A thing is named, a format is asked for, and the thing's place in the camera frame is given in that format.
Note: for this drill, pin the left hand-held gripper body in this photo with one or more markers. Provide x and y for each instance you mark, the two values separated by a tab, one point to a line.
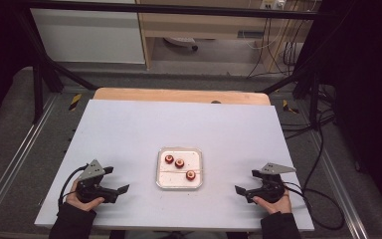
91	191

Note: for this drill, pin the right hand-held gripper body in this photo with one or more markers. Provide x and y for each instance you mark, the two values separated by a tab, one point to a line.
270	189

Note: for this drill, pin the square metal tray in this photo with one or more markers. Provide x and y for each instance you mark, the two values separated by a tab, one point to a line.
172	181

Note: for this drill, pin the red hawthorn fruit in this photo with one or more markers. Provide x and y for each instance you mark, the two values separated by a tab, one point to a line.
190	175
169	159
179	163

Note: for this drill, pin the thin wooden skewer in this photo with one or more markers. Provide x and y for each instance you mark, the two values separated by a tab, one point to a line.
172	171

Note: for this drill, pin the person's left hand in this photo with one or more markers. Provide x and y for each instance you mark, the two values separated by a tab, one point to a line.
83	205

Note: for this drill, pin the person's right hand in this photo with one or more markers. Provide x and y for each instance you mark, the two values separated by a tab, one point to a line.
278	207

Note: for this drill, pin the yellow black tape marker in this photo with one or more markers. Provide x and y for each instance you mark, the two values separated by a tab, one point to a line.
289	107
75	101

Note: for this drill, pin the wooden table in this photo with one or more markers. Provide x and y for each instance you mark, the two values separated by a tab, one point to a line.
179	95

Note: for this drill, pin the white cabinet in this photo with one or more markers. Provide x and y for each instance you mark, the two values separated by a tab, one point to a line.
86	36

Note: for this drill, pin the white chair base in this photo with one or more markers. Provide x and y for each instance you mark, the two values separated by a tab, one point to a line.
180	42

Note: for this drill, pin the white power strip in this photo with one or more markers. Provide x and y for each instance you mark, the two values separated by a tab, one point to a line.
273	4

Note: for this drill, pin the aluminium floor rail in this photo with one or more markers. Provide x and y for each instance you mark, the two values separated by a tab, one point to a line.
338	186
16	156

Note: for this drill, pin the black metal frame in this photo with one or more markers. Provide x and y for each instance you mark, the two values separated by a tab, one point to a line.
39	89

